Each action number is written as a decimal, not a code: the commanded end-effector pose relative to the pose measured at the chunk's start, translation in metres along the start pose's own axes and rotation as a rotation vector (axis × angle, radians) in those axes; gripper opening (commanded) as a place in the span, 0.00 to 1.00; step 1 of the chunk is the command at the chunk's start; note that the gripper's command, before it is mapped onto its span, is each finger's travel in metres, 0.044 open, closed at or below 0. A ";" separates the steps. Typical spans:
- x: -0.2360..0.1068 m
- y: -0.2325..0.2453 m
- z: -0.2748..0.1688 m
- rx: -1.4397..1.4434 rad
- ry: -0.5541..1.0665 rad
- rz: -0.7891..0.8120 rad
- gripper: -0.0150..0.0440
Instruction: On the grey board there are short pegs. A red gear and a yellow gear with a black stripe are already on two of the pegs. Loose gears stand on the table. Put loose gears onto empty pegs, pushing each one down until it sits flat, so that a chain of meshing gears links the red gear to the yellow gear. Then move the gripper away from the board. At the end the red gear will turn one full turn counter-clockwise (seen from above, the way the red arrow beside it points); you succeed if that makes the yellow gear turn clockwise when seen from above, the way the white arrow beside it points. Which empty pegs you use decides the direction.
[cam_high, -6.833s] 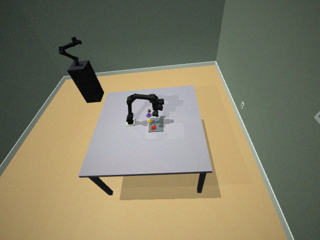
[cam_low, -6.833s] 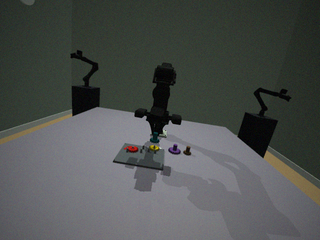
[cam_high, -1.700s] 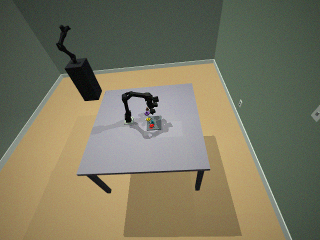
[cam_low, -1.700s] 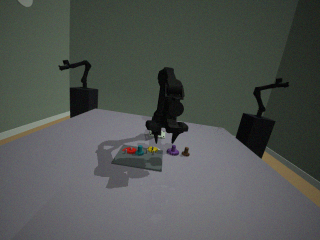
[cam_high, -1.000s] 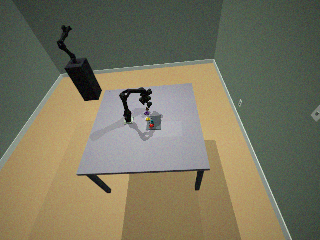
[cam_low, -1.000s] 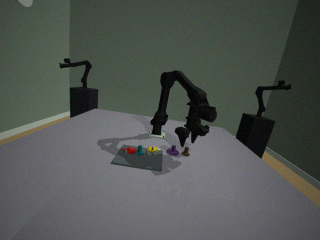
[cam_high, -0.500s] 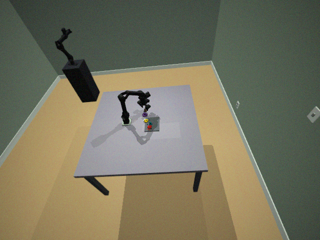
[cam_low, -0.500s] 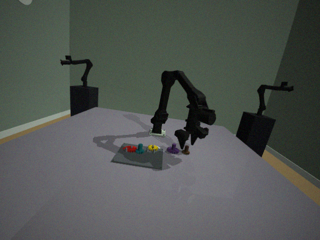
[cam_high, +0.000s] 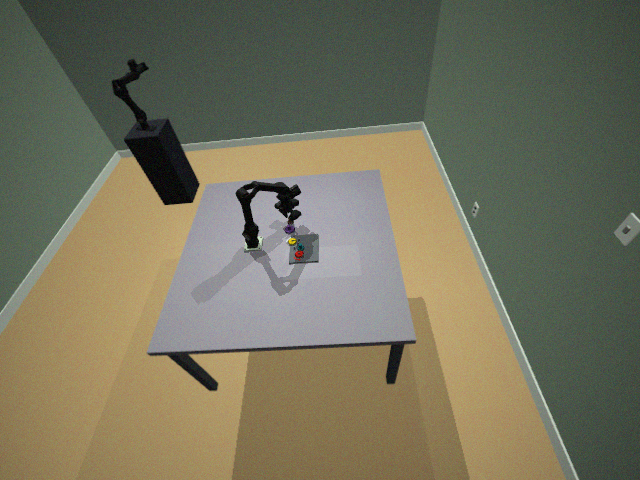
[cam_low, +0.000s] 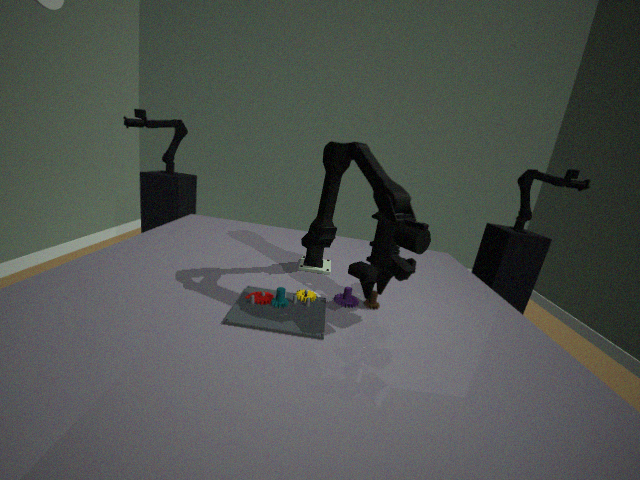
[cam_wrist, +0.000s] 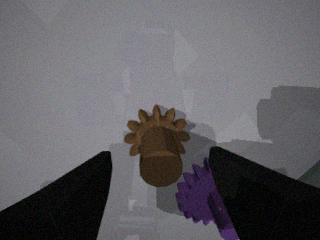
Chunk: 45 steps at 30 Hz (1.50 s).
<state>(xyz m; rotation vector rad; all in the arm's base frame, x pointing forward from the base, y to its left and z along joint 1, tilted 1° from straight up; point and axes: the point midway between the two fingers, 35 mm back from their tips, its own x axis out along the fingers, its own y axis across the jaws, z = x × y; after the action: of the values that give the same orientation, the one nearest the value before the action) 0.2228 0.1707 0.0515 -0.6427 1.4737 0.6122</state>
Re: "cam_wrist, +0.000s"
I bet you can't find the purple gear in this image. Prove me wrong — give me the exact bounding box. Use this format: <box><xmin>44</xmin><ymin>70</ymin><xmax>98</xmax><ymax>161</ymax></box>
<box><xmin>176</xmin><ymin>157</ymin><xmax>239</xmax><ymax>240</ymax></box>

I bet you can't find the brown gear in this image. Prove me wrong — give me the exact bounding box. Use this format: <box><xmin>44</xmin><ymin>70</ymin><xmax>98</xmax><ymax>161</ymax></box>
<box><xmin>124</xmin><ymin>104</ymin><xmax>191</xmax><ymax>188</ymax></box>

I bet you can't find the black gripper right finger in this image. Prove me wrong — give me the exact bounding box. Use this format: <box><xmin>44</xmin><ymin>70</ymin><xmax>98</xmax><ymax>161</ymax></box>
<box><xmin>208</xmin><ymin>147</ymin><xmax>320</xmax><ymax>240</ymax></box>

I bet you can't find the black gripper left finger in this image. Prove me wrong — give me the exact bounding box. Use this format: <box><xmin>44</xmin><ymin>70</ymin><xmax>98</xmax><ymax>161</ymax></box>
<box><xmin>0</xmin><ymin>152</ymin><xmax>112</xmax><ymax>240</ymax></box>

